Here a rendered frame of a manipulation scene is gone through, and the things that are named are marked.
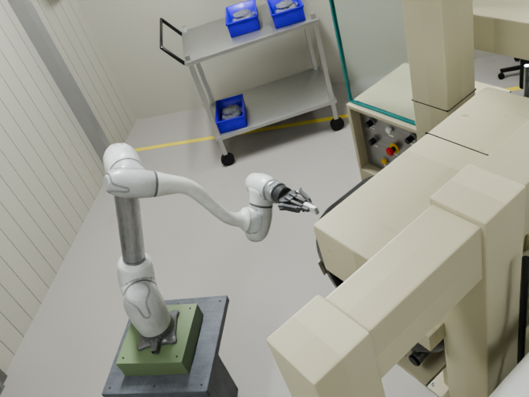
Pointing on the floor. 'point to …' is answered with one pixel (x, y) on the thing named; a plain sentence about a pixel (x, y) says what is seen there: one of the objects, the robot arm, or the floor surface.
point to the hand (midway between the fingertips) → (311, 208)
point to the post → (439, 61)
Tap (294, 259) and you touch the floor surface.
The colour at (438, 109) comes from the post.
